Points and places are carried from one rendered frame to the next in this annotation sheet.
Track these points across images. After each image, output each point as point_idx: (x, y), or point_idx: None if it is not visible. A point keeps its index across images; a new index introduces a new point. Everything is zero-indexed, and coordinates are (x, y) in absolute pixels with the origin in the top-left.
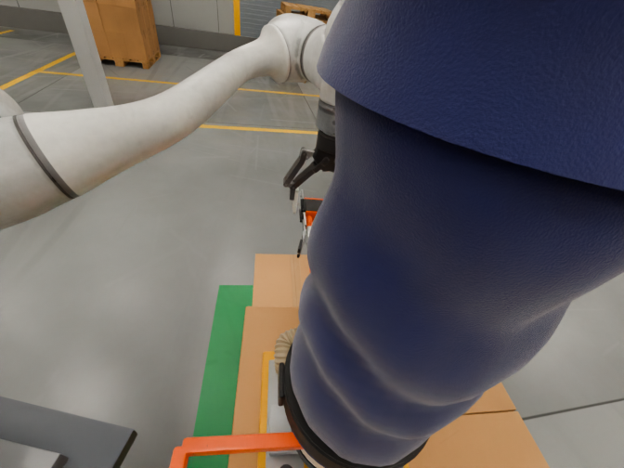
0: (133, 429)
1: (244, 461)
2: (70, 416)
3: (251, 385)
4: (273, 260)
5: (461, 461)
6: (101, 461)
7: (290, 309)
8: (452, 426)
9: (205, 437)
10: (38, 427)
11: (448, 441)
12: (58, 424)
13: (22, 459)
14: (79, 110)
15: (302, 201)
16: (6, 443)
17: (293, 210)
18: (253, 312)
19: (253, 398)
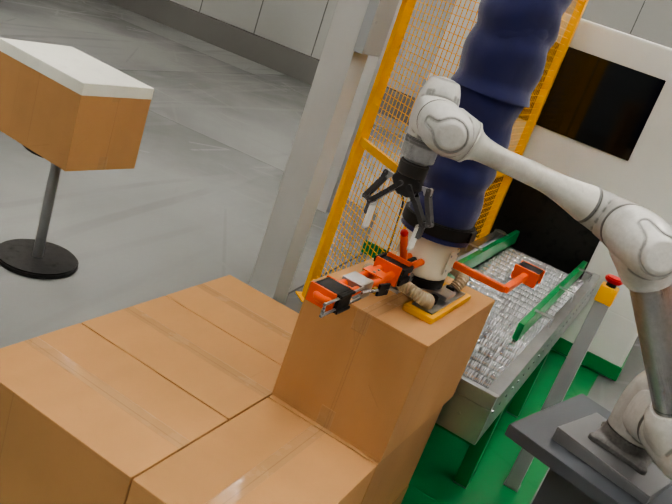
0: (509, 424)
1: (462, 312)
2: (557, 457)
3: (446, 322)
4: None
5: (252, 325)
6: (529, 424)
7: (391, 324)
8: (232, 329)
9: (495, 282)
10: (578, 465)
11: (247, 331)
12: (564, 458)
13: (580, 440)
14: (581, 182)
15: (345, 294)
16: (594, 453)
17: (414, 245)
18: (423, 340)
19: (447, 319)
